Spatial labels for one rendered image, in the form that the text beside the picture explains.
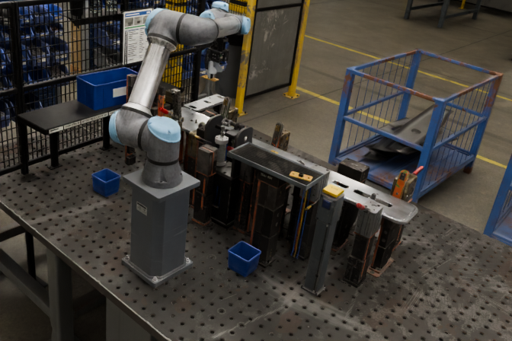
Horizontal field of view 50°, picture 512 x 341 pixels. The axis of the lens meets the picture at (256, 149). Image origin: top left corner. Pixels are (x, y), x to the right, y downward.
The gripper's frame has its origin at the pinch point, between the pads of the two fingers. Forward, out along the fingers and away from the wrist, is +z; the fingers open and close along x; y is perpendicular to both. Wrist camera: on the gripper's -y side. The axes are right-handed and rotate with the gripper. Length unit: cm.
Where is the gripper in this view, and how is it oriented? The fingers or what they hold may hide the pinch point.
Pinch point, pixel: (209, 74)
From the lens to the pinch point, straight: 270.6
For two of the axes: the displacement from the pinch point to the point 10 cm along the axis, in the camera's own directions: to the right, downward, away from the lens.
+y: 8.2, 3.4, -4.7
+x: 5.7, -2.9, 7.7
